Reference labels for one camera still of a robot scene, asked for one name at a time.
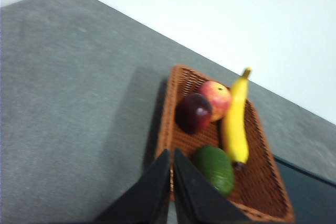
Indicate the dark red apple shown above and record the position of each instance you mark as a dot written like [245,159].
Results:
[191,113]

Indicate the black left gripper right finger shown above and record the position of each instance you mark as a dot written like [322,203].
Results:
[199,203]

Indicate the red yellow apple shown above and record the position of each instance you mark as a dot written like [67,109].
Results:
[218,98]

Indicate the yellow banana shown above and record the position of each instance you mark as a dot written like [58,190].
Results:
[235,129]

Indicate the green avocado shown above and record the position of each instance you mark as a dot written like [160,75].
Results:
[215,163]

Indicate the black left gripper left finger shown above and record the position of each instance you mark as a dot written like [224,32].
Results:
[147,197]

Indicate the black rectangular tray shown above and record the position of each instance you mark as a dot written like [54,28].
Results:
[309,197]

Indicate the brown woven wicker basket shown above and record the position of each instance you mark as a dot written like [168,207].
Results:
[260,182]

